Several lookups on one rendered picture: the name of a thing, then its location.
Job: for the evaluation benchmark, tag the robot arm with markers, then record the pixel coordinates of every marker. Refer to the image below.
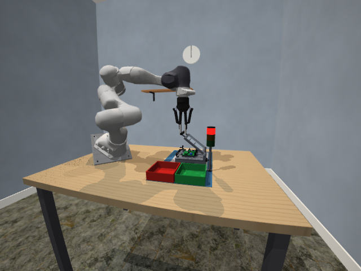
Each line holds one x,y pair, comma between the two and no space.
118,114

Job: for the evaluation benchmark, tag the red open-top bin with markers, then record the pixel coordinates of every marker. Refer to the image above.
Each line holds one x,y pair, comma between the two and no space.
167,171

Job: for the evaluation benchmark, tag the green circuit board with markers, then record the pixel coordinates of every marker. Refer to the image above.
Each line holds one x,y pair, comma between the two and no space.
189,152

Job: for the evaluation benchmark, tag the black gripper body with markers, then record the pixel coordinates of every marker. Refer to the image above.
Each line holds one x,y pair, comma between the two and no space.
183,102

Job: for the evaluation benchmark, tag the green bin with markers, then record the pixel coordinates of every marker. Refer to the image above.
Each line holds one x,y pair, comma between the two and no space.
194,170

